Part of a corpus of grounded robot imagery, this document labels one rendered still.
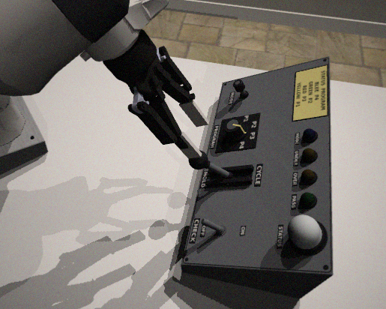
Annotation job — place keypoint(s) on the dark grey control console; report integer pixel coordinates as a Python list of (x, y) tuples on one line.
[(251, 188)]

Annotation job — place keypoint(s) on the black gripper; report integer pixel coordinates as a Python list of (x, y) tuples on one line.
[(147, 87)]

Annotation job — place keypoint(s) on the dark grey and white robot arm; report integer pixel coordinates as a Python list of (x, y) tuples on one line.
[(40, 37)]

